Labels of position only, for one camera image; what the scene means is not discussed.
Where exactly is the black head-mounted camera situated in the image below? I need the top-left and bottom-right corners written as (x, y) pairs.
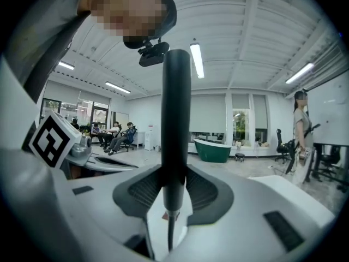
top-left (137, 41), bottom-right (171, 67)

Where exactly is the whiteboard on black stand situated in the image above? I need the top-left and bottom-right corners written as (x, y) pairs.
top-left (308, 72), bottom-right (349, 174)

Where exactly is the white bathtub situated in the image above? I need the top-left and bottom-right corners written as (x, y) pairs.
top-left (146, 174), bottom-right (335, 253)

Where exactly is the white side table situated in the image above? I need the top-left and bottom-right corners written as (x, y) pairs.
top-left (133, 131), bottom-right (145, 148)

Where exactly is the large white roller blind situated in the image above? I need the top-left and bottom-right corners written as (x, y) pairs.
top-left (190, 94), bottom-right (227, 133)

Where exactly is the green bathtub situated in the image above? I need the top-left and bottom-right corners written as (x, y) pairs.
top-left (193, 138), bottom-right (232, 163)

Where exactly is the white water dispenser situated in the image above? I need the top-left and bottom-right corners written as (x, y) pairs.
top-left (144, 124), bottom-right (155, 151)

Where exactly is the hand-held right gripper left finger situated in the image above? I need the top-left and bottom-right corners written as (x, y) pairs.
top-left (0, 148), bottom-right (164, 262)

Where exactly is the person's grey clothing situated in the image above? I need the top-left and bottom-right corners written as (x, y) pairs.
top-left (5, 0), bottom-right (92, 103)

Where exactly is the person's head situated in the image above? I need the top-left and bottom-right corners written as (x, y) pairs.
top-left (77, 0), bottom-right (178, 50)

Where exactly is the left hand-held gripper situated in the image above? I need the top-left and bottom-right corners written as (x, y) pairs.
top-left (28, 110), bottom-right (139, 172)

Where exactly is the black office chair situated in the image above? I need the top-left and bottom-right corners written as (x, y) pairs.
top-left (316, 145), bottom-right (349, 193)
top-left (119, 127), bottom-right (139, 152)
top-left (274, 129), bottom-right (293, 164)

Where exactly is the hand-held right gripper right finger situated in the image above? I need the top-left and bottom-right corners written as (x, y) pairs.
top-left (163, 164), bottom-right (335, 262)

